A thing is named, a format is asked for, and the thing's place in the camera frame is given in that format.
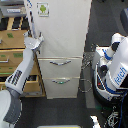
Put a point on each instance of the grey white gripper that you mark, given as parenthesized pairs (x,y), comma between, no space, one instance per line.
(32,43)

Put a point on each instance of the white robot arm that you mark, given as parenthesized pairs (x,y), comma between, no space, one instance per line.
(10,104)

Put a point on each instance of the upper fridge drawer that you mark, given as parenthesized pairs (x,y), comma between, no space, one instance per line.
(60,68)

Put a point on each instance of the fridge drawer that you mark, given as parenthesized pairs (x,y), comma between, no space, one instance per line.
(61,88)
(60,68)

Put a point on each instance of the lower fridge drawer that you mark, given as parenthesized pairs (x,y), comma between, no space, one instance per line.
(61,88)

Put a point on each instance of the wooden drawer cabinet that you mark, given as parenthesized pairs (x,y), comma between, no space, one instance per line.
(11,55)

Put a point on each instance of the green android sticker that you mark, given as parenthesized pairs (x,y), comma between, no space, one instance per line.
(43,9)

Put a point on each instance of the white refrigerator body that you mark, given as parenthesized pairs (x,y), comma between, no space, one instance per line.
(64,25)

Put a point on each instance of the grey box on shelf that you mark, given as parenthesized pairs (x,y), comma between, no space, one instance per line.
(13,11)

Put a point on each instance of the white Fetch robot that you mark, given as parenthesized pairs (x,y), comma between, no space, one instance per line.
(110,66)

